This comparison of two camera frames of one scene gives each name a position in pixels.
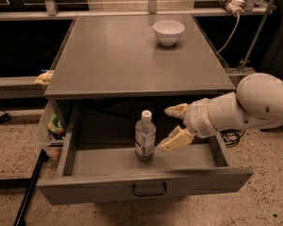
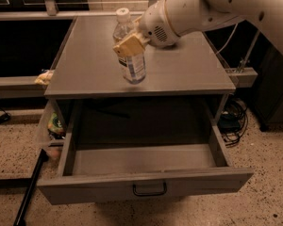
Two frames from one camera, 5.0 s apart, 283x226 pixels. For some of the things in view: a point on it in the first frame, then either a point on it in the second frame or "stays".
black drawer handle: [149, 193] stays
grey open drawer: [96, 154] stays
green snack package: [56, 128] stays
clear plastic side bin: [53, 129] stays
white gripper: [198, 118] -> [155, 24]
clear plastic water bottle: [145, 135] -> [133, 67]
